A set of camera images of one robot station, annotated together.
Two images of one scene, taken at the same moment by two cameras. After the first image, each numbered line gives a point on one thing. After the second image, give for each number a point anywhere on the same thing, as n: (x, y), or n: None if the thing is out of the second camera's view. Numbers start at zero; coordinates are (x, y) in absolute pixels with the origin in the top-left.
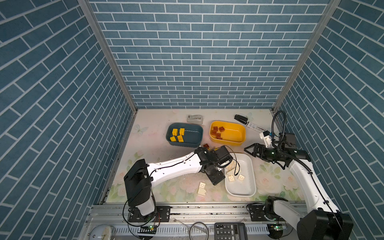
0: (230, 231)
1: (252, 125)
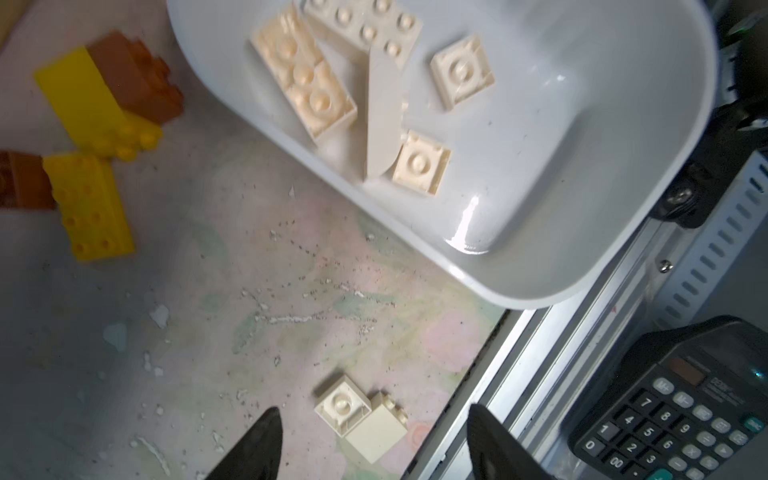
0: (688, 401)
1: None
